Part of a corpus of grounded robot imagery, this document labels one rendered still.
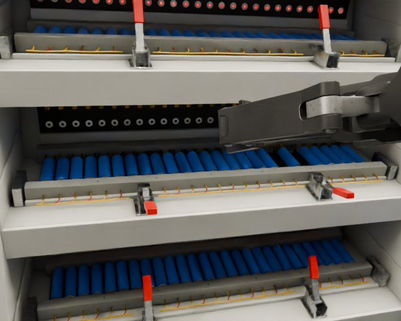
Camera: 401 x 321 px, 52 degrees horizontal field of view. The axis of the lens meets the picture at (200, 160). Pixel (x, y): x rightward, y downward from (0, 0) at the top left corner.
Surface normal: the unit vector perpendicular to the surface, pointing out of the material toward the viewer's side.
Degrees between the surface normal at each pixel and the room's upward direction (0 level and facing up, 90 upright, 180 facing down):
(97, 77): 109
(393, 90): 85
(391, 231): 90
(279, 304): 19
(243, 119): 85
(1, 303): 90
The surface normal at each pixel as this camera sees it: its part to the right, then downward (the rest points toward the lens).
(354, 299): 0.07, -0.88
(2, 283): 0.24, 0.17
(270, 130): -0.79, 0.03
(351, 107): 0.31, -0.04
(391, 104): -0.97, 0.11
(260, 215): 0.23, 0.47
